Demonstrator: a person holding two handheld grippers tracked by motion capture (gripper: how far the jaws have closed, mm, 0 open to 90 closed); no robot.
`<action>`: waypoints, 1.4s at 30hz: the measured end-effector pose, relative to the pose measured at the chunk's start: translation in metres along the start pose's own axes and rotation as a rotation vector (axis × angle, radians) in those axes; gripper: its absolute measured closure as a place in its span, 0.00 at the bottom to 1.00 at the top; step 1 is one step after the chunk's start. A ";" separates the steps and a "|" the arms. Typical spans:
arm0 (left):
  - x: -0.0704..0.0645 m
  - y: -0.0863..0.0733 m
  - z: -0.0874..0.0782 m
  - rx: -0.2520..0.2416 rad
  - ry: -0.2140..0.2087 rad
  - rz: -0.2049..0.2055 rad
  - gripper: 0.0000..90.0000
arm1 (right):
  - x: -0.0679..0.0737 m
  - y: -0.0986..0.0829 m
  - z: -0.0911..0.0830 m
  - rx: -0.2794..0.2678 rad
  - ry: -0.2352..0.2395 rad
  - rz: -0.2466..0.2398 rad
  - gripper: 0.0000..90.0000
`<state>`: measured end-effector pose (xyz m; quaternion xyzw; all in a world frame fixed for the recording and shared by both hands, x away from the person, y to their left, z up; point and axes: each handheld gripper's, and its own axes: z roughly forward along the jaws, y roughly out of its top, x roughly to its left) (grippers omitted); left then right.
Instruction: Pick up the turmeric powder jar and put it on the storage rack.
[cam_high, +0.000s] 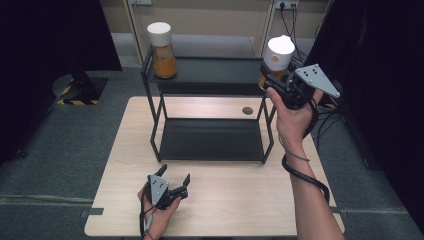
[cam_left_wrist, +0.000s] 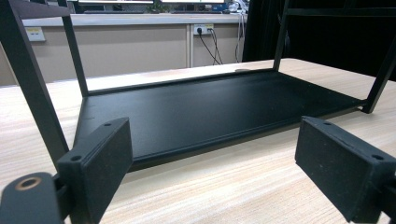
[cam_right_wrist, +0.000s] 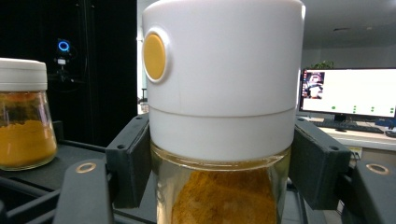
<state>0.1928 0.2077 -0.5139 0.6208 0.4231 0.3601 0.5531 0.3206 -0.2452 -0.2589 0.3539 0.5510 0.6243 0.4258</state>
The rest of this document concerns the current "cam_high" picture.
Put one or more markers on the dark curtain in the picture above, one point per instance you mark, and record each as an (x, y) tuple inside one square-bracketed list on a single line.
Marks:
[(383, 83), (50, 40)]

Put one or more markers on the person's right hand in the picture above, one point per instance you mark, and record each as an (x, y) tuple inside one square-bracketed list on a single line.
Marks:
[(293, 123)]

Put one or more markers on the grey floor tape strip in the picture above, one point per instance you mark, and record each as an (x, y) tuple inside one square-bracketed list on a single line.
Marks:
[(92, 212)]

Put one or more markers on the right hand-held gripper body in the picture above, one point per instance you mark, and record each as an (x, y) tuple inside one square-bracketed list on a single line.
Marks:
[(315, 80)]

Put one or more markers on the white-lidded glass spice jar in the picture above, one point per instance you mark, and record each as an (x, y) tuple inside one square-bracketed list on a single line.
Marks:
[(162, 50), (279, 53)]

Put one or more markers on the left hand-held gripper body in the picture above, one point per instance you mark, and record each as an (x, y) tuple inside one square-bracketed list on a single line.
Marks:
[(159, 190)]

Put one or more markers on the black metal shelf rack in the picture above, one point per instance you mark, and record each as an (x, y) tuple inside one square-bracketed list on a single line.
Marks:
[(210, 140)]

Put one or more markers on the thin grey wrist band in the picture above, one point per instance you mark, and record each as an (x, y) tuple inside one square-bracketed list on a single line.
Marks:
[(293, 154)]

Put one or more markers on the striped black stand base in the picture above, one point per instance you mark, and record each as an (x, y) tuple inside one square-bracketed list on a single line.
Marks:
[(80, 90)]

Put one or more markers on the person's left hand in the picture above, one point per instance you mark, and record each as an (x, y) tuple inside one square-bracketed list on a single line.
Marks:
[(160, 220)]

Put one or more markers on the white wall socket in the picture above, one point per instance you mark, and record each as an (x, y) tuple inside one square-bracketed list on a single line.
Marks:
[(287, 4)]

